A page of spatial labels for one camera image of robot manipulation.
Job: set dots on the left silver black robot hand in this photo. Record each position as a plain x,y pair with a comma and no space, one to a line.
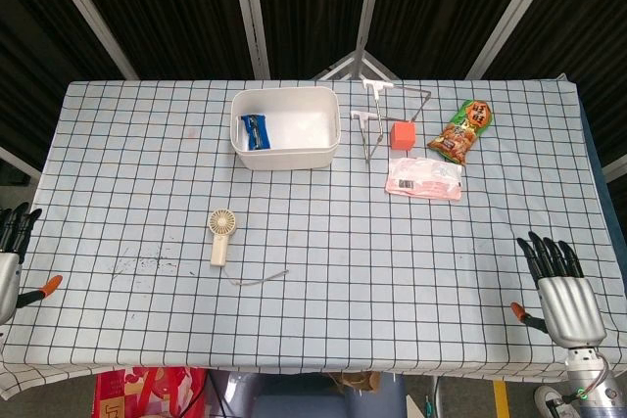
6,271

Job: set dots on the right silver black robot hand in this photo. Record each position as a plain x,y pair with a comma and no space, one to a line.
568,298

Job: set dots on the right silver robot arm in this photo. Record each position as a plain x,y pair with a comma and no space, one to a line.
590,379

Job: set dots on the beige handheld fan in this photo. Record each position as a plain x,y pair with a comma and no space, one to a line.
221,237

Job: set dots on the white sneaker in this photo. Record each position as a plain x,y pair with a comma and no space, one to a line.
548,401

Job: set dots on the red patterned bag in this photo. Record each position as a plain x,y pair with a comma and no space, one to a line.
147,391

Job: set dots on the pink white flat packet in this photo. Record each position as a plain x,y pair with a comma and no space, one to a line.
423,178

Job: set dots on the green orange snack bag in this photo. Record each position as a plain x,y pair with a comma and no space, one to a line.
463,131

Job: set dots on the orange cube block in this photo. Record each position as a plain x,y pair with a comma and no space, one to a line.
403,136

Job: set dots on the blue white checked tablecloth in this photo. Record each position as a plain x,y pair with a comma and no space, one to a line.
313,242

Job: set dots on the blue snack packet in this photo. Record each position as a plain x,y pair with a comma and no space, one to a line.
255,131

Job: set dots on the white plastic storage box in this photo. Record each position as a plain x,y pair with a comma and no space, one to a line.
285,126

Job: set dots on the grey metal frame stand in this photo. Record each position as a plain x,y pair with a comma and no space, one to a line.
355,65

